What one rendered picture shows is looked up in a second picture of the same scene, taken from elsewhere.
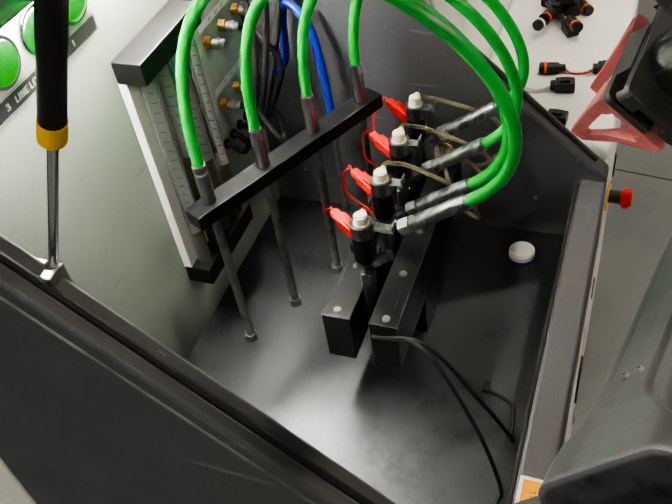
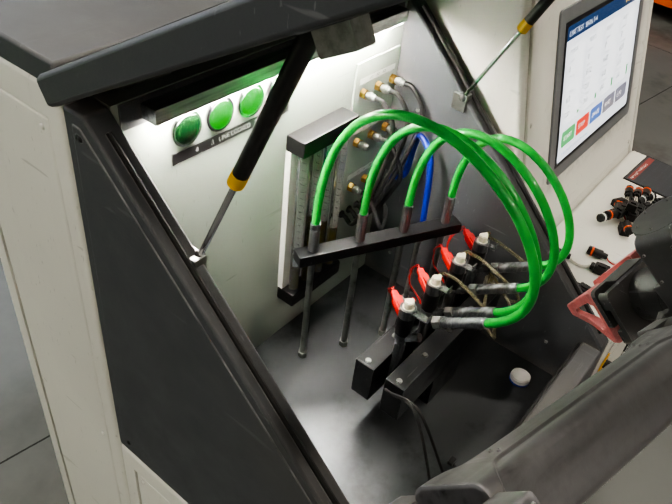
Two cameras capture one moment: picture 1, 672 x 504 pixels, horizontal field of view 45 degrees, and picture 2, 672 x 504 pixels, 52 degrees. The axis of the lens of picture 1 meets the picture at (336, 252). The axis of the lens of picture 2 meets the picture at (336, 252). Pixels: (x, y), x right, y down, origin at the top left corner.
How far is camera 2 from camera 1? 0.16 m
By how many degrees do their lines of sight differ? 8
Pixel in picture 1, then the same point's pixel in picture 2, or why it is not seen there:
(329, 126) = (415, 231)
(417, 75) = (493, 220)
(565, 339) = not seen: hidden behind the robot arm
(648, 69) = (627, 287)
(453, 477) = not seen: outside the picture
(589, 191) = (585, 353)
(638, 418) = (480, 471)
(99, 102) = (269, 157)
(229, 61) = (366, 159)
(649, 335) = (515, 436)
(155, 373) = (232, 348)
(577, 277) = not seen: hidden behind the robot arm
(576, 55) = (620, 251)
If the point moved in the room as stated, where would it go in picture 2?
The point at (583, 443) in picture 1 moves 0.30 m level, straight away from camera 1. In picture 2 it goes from (450, 474) to (629, 255)
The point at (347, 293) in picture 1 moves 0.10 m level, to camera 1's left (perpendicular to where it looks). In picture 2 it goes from (380, 352) to (323, 338)
